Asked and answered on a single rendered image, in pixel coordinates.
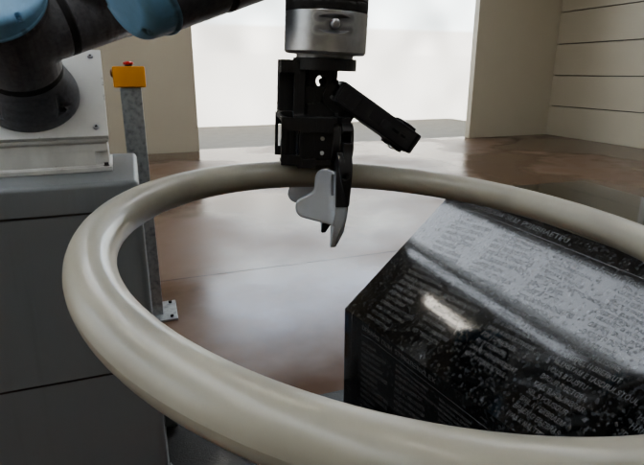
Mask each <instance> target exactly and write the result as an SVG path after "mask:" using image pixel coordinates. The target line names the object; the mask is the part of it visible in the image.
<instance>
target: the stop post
mask: <svg viewBox="0 0 644 465"><path fill-rule="evenodd" d="M112 75H113V86H114V87H120V93H121V102H122V111H123V119H124V128H125V137H126V153H134V154H135V155H136V157H137V165H138V175H139V183H140V185H141V184H143V183H146V182H149V181H150V166H149V157H148V147H147V137H146V127H145V117H144V108H143V98H142V88H141V87H147V83H146V72H145V67H144V66H132V64H125V66H112ZM144 229H145V239H146V248H147V257H148V266H149V283H150V293H151V300H152V310H153V315H154V316H155V317H156V318H158V319H159V320H160V321H161V322H166V321H173V320H178V314H177V308H176V303H175V300H170V301H163V302H162V292H161V283H160V273H159V264H158V253H157V243H156V234H155V224H154V218H152V219H150V220H148V221H146V222H145V223H144Z"/></svg>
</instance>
